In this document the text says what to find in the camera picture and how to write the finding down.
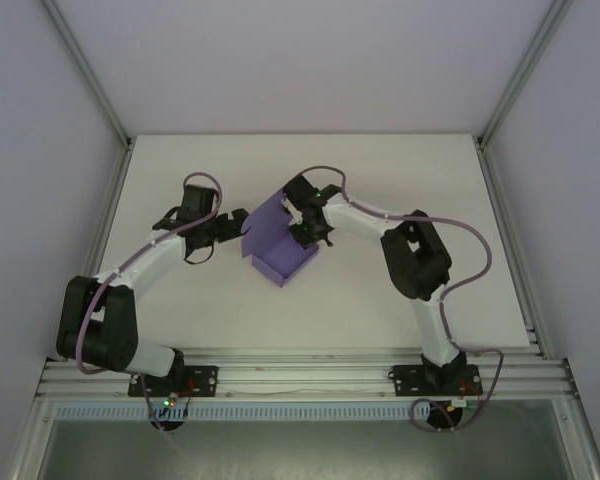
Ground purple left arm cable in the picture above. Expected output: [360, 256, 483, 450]
[77, 171, 224, 431]

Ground steel sheet panel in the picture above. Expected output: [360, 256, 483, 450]
[29, 399, 581, 480]

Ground thin black loop cable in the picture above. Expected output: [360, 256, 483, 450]
[183, 244, 216, 267]

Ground black round cable grommet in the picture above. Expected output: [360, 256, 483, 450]
[426, 402, 464, 432]
[149, 417, 187, 434]

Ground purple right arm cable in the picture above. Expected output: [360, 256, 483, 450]
[302, 165, 505, 434]

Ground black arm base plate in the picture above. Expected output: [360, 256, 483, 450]
[387, 363, 483, 399]
[127, 365, 219, 398]

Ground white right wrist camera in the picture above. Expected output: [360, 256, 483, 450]
[279, 195, 306, 225]

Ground aluminium side rail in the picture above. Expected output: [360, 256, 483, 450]
[474, 137, 551, 361]
[59, 139, 135, 362]

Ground purple paper box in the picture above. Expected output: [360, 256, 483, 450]
[240, 185, 321, 290]

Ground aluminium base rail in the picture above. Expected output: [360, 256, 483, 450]
[35, 351, 579, 401]

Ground grey slotted cable duct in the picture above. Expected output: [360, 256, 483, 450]
[53, 402, 417, 421]

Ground aluminium frame post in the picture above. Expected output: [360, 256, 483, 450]
[475, 0, 574, 149]
[7, 399, 56, 480]
[552, 357, 600, 480]
[40, 0, 134, 149]

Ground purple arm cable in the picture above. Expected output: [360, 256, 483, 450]
[77, 171, 224, 431]
[302, 165, 505, 434]

